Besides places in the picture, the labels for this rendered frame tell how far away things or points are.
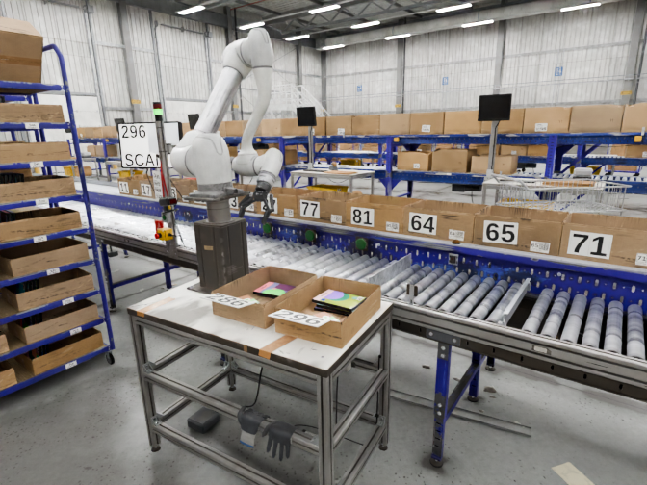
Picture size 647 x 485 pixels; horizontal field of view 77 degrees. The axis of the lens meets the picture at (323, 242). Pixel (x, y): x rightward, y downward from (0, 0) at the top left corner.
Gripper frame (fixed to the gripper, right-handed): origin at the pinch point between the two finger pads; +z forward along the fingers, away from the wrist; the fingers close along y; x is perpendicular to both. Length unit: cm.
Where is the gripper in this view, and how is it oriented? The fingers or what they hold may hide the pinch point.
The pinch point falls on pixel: (251, 220)
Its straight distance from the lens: 202.9
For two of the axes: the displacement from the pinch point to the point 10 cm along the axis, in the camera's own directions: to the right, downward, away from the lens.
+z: -2.6, 9.0, -3.5
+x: 2.8, 4.1, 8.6
